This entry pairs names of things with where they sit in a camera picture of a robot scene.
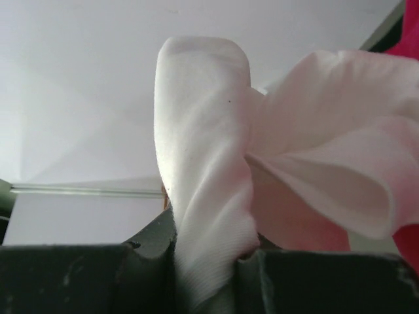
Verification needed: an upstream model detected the stack of folded pink shirts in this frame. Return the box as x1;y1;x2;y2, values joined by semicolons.
386;0;418;273

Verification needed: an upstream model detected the white t-shirt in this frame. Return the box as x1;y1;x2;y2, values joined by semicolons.
154;37;418;313

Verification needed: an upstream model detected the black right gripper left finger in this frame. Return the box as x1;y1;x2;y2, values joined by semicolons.
0;207;179;314

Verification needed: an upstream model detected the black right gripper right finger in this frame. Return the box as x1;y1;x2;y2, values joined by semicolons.
225;236;418;313

